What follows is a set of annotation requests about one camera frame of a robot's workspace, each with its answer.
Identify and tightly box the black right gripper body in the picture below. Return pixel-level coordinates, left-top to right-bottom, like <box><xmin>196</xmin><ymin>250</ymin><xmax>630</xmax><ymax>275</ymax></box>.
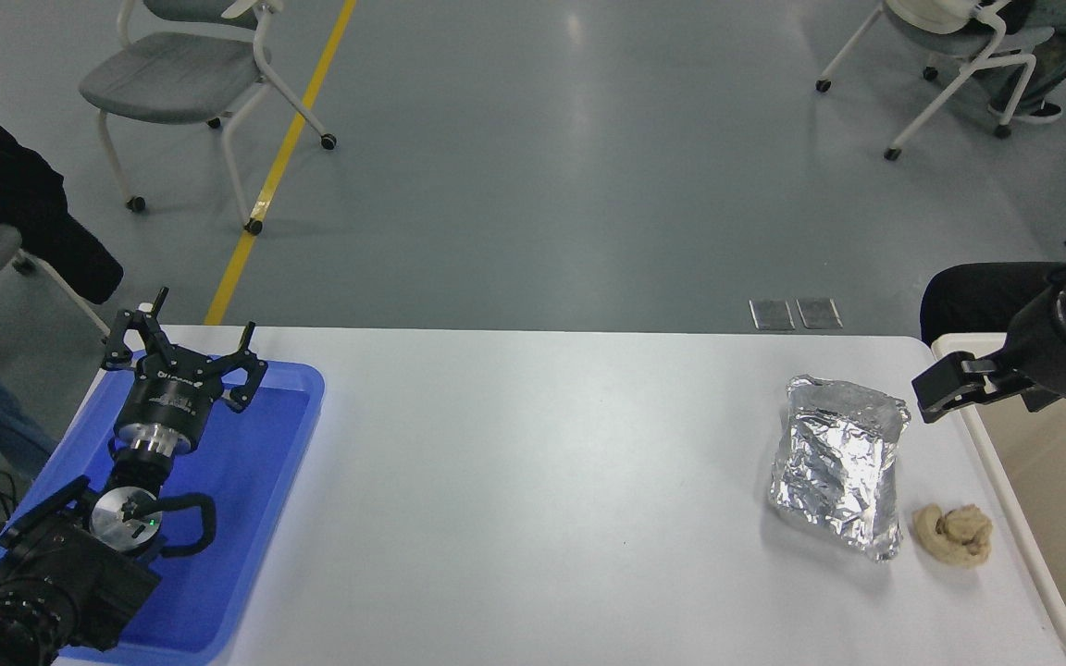
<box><xmin>998</xmin><ymin>282</ymin><xmax>1066</xmax><ymax>413</ymax></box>

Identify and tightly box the person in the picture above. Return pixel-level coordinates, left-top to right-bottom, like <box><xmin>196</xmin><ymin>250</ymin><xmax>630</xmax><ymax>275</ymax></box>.
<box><xmin>0</xmin><ymin>79</ymin><xmax>125</xmax><ymax>482</ymax></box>
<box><xmin>920</xmin><ymin>192</ymin><xmax>1066</xmax><ymax>345</ymax></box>
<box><xmin>963</xmin><ymin>0</ymin><xmax>1066</xmax><ymax>123</ymax></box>

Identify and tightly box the blue plastic tray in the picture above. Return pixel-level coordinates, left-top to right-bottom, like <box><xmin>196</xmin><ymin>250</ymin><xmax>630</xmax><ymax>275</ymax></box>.
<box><xmin>0</xmin><ymin>350</ymin><xmax>326</xmax><ymax>666</ymax></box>

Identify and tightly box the metal floor plate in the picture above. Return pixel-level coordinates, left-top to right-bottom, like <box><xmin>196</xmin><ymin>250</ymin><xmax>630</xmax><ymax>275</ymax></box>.
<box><xmin>750</xmin><ymin>299</ymin><xmax>795</xmax><ymax>331</ymax></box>
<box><xmin>797</xmin><ymin>298</ymin><xmax>843</xmax><ymax>330</ymax></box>

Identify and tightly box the large pale bin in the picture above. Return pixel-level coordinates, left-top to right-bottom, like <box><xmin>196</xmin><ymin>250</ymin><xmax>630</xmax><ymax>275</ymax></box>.
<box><xmin>931</xmin><ymin>333</ymin><xmax>1066</xmax><ymax>666</ymax></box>

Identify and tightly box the crumpled silver foil tray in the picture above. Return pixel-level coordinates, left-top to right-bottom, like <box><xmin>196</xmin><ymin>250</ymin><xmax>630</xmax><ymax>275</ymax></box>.
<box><xmin>769</xmin><ymin>375</ymin><xmax>911</xmax><ymax>562</ymax></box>

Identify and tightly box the crumpled tan paper ball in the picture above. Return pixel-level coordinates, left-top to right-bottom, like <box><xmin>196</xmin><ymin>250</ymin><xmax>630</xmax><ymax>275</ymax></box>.
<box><xmin>912</xmin><ymin>503</ymin><xmax>995</xmax><ymax>568</ymax></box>

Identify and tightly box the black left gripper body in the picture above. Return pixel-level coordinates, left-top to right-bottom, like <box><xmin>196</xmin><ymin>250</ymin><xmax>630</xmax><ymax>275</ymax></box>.
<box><xmin>115</xmin><ymin>350</ymin><xmax>227</xmax><ymax>441</ymax></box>

